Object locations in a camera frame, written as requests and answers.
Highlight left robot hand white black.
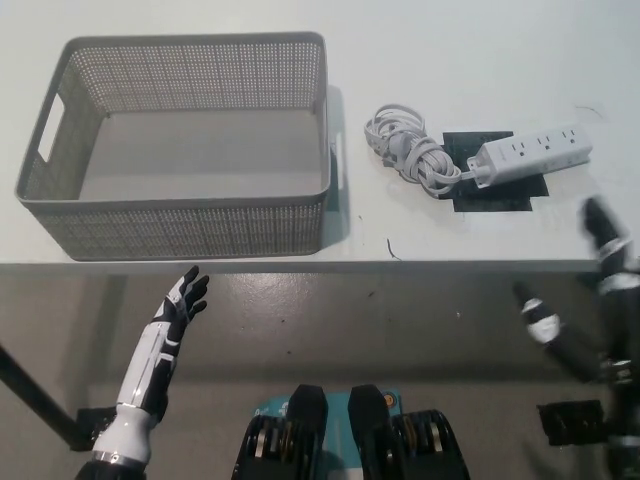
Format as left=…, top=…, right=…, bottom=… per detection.
left=115, top=265, right=211, bottom=418

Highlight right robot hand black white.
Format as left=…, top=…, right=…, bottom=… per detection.
left=513, top=196, right=640, bottom=441

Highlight black tape patch on table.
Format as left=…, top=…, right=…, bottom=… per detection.
left=441, top=130, right=550, bottom=215

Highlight robot body black teal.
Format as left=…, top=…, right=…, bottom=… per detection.
left=229, top=382, right=475, bottom=480

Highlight black metal table leg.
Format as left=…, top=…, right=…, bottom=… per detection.
left=0, top=343, right=86, bottom=452

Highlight white power strip with cord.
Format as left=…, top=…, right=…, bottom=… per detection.
left=363, top=103, right=594, bottom=198

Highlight grey perforated plastic basket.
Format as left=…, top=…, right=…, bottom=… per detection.
left=13, top=30, right=346, bottom=263

